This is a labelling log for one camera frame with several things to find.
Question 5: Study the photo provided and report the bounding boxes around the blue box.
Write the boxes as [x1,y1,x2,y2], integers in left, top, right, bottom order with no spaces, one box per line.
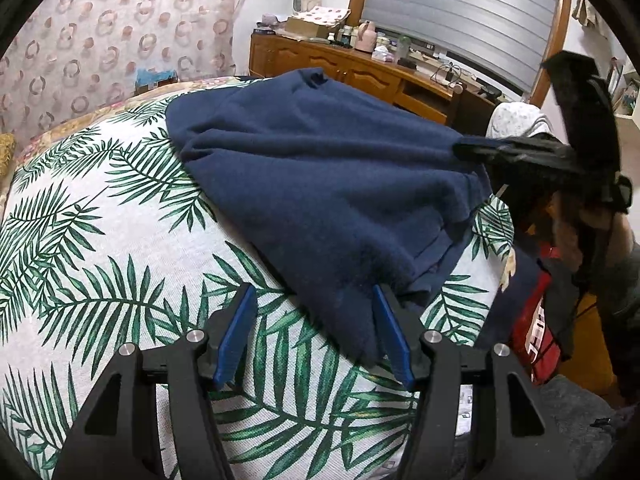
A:
[135,66,177,93]

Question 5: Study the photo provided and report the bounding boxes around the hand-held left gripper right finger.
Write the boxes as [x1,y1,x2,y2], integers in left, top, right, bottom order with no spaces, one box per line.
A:
[372,284,583,480]

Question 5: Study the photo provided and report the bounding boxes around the pink jug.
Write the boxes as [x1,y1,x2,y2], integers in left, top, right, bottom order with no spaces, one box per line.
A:
[355,21,377,53]

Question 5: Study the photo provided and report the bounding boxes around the ring-patterned curtain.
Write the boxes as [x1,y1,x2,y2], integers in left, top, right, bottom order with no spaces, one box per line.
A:
[0,0,253,146]

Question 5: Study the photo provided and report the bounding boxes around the wooden sideboard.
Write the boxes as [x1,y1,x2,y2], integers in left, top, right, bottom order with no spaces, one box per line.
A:
[248,32,496,126]

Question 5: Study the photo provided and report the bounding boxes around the red black bag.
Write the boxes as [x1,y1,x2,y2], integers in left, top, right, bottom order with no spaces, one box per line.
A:
[510,245,566,386]

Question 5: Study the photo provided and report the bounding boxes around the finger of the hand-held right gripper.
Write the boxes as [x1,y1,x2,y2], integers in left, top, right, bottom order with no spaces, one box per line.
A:
[452,137,576,173]

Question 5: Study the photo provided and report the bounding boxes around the floral blanket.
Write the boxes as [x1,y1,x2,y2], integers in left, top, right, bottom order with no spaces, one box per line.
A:
[10,76,251,161]

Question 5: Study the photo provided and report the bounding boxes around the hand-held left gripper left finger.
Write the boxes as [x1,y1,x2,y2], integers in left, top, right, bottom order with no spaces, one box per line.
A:
[52,282,258,480]

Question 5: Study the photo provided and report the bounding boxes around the white shelf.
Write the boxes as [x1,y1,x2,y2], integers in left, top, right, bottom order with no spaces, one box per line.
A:
[605,52,640,121]

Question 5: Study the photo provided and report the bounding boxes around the person's right hand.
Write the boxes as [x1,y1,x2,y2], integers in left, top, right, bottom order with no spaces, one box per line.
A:
[550,195,616,271]

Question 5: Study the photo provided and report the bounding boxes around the grey window blind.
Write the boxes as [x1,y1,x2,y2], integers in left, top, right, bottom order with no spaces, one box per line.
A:
[360,0,561,96]

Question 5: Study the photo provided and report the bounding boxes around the leaf-print cloth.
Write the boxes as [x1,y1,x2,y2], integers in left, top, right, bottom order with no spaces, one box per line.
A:
[0,92,516,480]

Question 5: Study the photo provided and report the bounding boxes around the grey cloth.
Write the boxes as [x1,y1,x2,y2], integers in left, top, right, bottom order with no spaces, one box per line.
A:
[455,375,636,480]

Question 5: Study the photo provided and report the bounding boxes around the woven patterned cushion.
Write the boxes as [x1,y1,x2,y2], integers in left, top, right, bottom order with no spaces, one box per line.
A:
[0,132,16,173]

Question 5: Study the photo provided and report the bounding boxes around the white patterned cloth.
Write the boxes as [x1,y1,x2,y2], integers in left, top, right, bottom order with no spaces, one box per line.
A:
[487,102,556,141]

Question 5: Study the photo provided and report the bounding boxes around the cardboard box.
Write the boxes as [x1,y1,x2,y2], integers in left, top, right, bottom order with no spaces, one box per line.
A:
[285,16,333,41]

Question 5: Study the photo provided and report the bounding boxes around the navy t-shirt with orange print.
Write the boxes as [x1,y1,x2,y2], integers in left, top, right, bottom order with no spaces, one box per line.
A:
[165,67,493,366]

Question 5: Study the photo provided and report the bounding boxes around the beige hanging garment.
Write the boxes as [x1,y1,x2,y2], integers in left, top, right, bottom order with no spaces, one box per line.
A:
[570,0,608,38]

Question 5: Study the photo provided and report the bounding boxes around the polka dot tray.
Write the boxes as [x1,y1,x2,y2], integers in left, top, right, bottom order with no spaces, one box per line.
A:
[295,5,351,26]

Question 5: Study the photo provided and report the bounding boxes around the navy bed sheet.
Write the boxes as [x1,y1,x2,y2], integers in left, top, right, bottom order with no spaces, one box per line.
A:
[492,245,543,311]

